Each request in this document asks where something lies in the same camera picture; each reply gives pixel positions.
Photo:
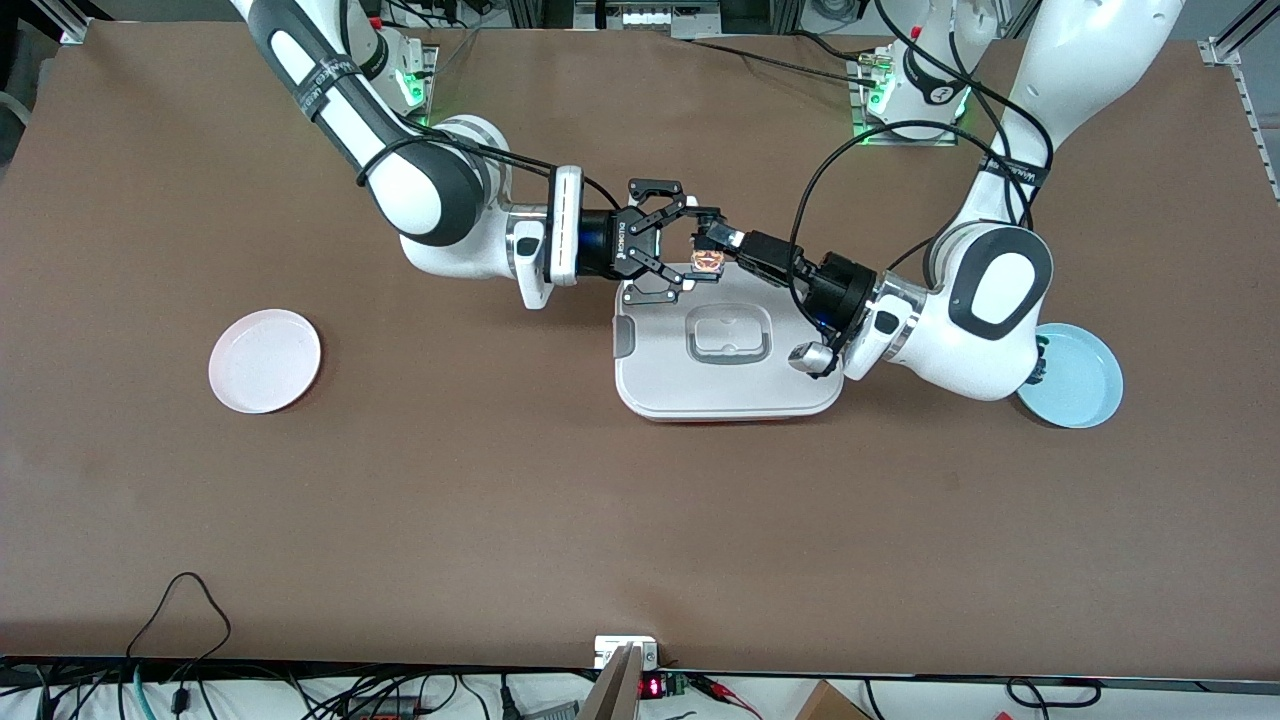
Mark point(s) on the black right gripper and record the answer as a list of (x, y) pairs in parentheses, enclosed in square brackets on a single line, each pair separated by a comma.
[(603, 248)]

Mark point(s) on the red clip leads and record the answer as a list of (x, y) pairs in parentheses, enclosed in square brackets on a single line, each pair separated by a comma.
[(715, 688)]

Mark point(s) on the pink round plate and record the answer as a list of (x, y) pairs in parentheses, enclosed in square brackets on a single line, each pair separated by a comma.
[(265, 360)]

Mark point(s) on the aluminium frame profile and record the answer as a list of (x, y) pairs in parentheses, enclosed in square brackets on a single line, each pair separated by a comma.
[(75, 25), (1215, 50)]

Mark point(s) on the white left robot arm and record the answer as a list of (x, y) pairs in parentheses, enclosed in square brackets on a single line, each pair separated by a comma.
[(990, 290)]

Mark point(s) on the grey power adapter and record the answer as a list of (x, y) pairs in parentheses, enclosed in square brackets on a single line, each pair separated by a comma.
[(550, 712)]

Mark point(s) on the perforated metal rail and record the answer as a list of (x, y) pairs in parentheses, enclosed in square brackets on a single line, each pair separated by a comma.
[(1262, 140)]

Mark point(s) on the brown cardboard box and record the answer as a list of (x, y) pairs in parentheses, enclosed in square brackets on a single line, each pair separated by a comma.
[(830, 705)]

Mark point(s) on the white power strip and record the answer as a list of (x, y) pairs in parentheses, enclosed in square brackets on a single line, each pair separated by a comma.
[(645, 18)]

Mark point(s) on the red LED display module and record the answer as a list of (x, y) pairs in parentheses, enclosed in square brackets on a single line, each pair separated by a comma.
[(652, 687)]

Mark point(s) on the light blue round plate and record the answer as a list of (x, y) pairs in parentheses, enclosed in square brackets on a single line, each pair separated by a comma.
[(1085, 390)]

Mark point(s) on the white lunch box grey clips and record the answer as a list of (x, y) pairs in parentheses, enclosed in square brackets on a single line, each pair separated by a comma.
[(720, 390)]

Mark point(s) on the white clamp block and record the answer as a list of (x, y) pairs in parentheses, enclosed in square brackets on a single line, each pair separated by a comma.
[(610, 650)]

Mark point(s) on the grey aluminium post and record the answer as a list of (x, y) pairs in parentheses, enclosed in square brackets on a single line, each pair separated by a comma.
[(615, 695)]

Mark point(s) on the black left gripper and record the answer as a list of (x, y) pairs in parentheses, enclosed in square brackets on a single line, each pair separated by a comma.
[(838, 283)]

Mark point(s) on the orange black power strip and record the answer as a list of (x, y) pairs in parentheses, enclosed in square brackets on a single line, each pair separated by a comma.
[(380, 712)]

